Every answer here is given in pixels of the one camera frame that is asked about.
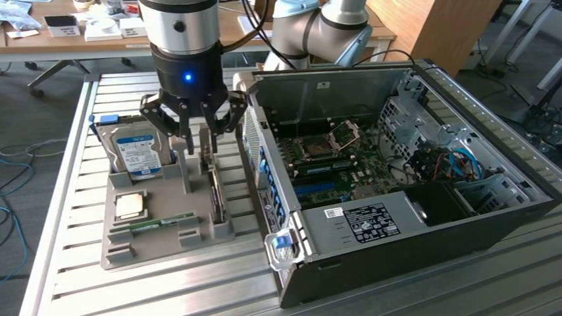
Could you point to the black open PC case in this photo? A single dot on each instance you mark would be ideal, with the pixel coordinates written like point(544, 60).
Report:
point(395, 263)

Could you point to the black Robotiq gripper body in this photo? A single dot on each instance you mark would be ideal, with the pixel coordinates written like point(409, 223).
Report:
point(188, 69)

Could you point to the metal disk bay cage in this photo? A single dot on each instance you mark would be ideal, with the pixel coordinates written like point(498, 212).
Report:
point(409, 131)

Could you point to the white tape roll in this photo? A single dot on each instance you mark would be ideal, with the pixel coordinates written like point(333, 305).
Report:
point(100, 24)

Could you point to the white label card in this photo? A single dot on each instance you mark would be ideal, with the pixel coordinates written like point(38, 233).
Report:
point(22, 34)

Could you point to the flat white box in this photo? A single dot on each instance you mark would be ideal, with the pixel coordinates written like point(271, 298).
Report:
point(103, 36)

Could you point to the CPU socket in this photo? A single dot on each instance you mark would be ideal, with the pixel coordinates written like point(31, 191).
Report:
point(317, 148)

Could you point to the metal socket cover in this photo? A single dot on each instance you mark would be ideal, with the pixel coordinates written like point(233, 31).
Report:
point(347, 135)

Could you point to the clear plastic bag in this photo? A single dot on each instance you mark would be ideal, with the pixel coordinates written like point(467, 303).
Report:
point(18, 16)

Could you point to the black plastic case clip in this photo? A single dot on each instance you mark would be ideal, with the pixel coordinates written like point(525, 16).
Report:
point(263, 125)

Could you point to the green RAM stick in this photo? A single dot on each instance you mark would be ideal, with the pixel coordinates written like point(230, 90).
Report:
point(150, 224)

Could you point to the white box black top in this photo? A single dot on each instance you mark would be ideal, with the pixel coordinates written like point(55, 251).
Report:
point(66, 31)

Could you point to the red orange small tool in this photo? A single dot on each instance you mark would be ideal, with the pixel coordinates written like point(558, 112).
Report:
point(132, 8)

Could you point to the plain white box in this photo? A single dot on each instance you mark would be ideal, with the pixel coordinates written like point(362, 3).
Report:
point(131, 28)

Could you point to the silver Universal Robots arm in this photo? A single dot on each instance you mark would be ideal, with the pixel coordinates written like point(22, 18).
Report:
point(180, 19)

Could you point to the green graphics card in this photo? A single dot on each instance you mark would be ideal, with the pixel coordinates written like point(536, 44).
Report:
point(216, 197)

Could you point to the long expansion slot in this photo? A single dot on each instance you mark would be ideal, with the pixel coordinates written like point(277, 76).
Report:
point(317, 189)

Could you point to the silver CPU chip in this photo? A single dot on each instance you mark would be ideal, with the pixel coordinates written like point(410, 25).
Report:
point(130, 205)

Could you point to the white paper stack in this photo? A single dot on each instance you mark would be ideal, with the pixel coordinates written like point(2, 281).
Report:
point(243, 26)

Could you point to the wooden office desk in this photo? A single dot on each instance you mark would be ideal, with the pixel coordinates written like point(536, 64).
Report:
point(66, 44)
point(226, 23)

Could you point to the grey parts rack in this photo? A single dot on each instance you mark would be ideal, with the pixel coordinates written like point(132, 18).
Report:
point(167, 204)

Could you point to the hard disk blue caddy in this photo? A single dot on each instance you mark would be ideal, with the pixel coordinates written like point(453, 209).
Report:
point(136, 154)

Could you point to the green motherboard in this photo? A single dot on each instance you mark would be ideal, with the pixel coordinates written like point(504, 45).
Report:
point(373, 171)

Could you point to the metal disk bay bracket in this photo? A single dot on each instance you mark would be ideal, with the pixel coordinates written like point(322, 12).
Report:
point(495, 194)

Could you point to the installed RAM stick white label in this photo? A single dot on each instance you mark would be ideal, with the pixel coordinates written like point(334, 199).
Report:
point(325, 168)

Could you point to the grey power supply unit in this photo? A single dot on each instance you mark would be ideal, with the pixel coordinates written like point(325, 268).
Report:
point(321, 230)

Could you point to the beige tape roll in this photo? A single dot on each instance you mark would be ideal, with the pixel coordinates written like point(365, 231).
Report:
point(83, 4)

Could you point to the blue latch tab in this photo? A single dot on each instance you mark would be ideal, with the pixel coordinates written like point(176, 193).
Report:
point(282, 242)

